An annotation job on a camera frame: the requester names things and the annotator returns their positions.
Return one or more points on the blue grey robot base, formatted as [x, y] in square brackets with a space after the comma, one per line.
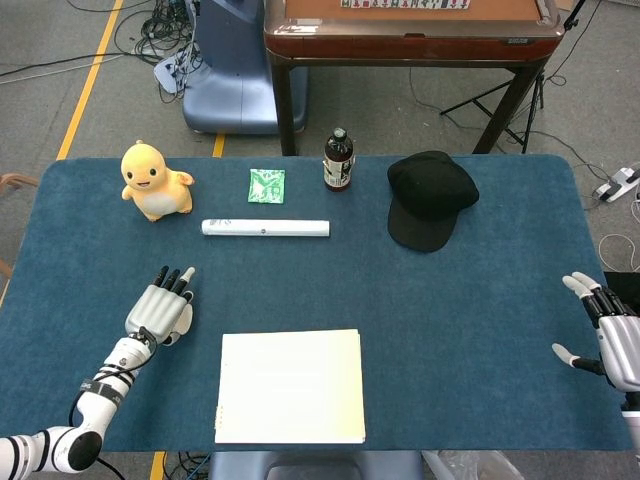
[310, 467]

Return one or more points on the green sachet packet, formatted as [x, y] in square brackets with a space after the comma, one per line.
[266, 186]

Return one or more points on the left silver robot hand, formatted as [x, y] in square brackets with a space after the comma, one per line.
[152, 312]

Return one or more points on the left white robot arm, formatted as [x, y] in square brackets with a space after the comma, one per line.
[107, 390]

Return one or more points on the black baseball cap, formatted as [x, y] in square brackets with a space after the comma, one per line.
[430, 200]

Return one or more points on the brown mahjong table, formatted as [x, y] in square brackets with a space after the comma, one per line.
[410, 47]

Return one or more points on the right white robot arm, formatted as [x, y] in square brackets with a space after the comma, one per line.
[632, 425]

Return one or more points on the blue grey machine base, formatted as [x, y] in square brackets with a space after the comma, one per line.
[230, 75]

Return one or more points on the row of mahjong tiles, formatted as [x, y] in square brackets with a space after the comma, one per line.
[405, 4]

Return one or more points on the blue felt table mat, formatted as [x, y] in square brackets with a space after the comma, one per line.
[425, 310]

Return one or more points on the dark drink bottle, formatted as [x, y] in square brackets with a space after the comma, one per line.
[338, 165]

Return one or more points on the white rolled paper tube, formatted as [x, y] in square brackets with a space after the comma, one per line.
[265, 228]

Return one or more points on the white paper cup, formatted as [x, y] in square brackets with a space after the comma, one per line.
[186, 320]

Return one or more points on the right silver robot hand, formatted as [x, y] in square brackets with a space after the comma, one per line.
[622, 355]

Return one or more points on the black tripod stand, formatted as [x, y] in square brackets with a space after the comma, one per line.
[531, 110]

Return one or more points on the black box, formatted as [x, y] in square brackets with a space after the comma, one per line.
[627, 290]

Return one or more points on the yellow plush duck toy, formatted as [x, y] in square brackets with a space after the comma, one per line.
[152, 187]

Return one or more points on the white power strip with plugs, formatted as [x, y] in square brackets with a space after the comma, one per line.
[172, 72]

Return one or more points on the wooden chair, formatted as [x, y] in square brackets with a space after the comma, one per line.
[15, 180]

